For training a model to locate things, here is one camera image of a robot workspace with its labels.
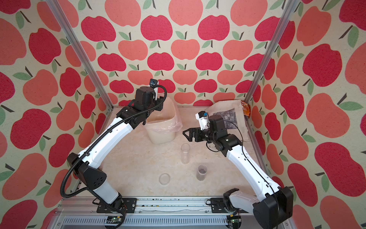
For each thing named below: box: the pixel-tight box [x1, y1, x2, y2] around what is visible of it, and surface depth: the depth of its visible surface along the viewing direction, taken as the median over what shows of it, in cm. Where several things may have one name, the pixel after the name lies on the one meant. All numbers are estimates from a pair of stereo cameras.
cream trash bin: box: [144, 97, 183, 145], surface depth 84 cm
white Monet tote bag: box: [205, 99, 250, 141], surface depth 103 cm
